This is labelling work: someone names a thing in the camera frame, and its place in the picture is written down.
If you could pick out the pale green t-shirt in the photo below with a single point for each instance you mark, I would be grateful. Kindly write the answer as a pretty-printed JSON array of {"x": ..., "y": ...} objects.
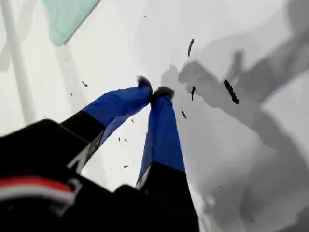
[{"x": 70, "y": 17}]

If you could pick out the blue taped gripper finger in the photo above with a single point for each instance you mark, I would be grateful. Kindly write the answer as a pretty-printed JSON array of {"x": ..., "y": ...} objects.
[
  {"x": 164, "y": 145},
  {"x": 116, "y": 104}
]

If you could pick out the small black debris scrap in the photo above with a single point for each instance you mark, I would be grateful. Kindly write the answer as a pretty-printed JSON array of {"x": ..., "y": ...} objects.
[
  {"x": 190, "y": 47},
  {"x": 231, "y": 91},
  {"x": 193, "y": 91}
]

